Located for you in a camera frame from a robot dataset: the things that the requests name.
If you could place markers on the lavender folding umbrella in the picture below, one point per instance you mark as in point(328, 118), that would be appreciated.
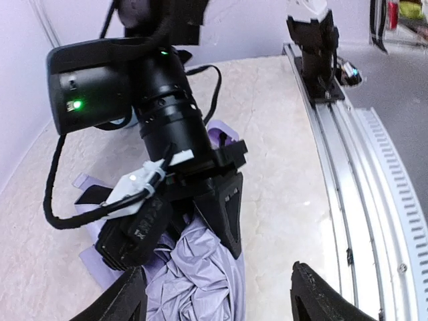
point(190, 275)

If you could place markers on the right aluminium frame post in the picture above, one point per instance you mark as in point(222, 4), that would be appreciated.
point(47, 26)

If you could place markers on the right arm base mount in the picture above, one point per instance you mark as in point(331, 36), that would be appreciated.
point(321, 90)

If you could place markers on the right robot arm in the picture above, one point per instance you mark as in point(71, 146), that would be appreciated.
point(94, 82)

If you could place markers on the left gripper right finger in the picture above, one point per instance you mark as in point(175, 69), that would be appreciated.
point(312, 298)

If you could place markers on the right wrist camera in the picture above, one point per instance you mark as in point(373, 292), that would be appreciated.
point(129, 235)

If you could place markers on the front aluminium rail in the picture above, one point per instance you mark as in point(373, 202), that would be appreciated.
point(379, 231)

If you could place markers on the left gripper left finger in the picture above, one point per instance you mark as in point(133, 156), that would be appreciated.
point(124, 300)

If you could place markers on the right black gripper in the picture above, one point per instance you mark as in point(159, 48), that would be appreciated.
point(212, 179)

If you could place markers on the light blue mug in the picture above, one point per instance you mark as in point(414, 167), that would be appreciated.
point(126, 122)

